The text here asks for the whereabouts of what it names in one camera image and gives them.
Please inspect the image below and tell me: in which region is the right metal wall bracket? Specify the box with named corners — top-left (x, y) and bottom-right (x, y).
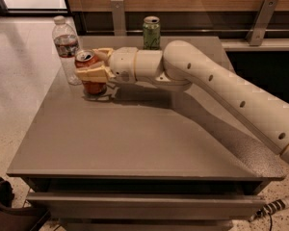
top-left (246, 0), bottom-right (279, 46)

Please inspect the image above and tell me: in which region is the red coke can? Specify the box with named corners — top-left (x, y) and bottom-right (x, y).
top-left (75, 49), bottom-right (106, 95)

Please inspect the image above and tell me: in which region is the metal wall bracket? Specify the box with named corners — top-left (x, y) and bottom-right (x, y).
top-left (246, 0), bottom-right (279, 46)
top-left (111, 0), bottom-right (127, 36)

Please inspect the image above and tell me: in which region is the grey cabinet drawer front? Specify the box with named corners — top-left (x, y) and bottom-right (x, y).
top-left (27, 192), bottom-right (264, 220)

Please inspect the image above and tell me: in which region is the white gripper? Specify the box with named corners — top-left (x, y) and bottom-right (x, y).
top-left (75, 47), bottom-right (138, 84)

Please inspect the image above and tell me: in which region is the dark brown chair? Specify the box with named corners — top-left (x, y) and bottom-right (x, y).
top-left (0, 177), bottom-right (50, 231)

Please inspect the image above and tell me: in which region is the left metal wall bracket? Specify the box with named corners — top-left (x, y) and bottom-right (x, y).
top-left (111, 0), bottom-right (127, 36)

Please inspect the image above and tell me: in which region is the green soda can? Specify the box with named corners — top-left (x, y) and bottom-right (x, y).
top-left (143, 16), bottom-right (160, 50)

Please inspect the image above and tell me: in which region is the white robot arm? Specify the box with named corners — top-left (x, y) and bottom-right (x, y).
top-left (75, 40), bottom-right (289, 164)

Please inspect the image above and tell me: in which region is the striped cable on floor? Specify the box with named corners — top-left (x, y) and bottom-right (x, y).
top-left (249, 193), bottom-right (289, 223)

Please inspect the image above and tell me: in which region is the horizontal metal rail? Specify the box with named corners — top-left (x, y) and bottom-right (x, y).
top-left (85, 29), bottom-right (249, 36)

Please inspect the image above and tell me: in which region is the clear plastic water bottle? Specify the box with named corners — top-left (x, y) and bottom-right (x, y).
top-left (52, 15), bottom-right (81, 86)

